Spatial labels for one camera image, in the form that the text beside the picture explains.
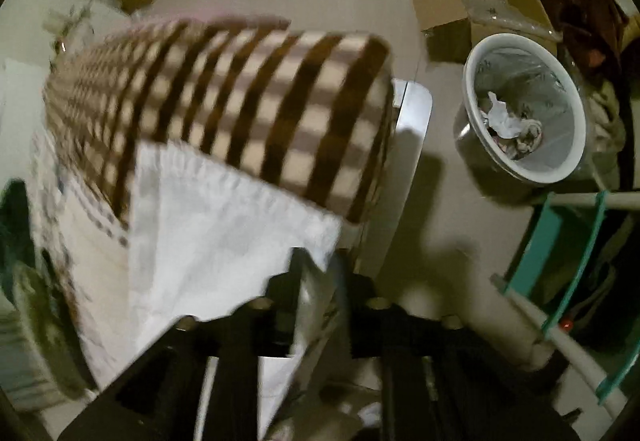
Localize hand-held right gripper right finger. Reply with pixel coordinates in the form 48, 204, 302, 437
332, 249, 583, 441

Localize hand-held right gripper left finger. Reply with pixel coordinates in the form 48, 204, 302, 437
57, 247, 313, 441

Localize white pants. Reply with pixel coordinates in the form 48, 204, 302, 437
124, 141, 343, 437

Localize white table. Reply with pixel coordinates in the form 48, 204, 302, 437
345, 77, 433, 279

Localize brown checkered blanket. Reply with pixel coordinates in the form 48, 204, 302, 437
42, 15, 397, 227

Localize crumpled paper trash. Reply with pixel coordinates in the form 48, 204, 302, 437
477, 92, 545, 162

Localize teal and white rack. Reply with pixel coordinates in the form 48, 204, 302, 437
490, 190, 640, 419

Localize white patterned cloth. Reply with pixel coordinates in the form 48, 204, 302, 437
22, 131, 132, 392

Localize white trash bin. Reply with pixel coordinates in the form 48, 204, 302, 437
454, 33, 587, 185

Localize dark green cloth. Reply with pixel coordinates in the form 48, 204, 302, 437
0, 178, 96, 397

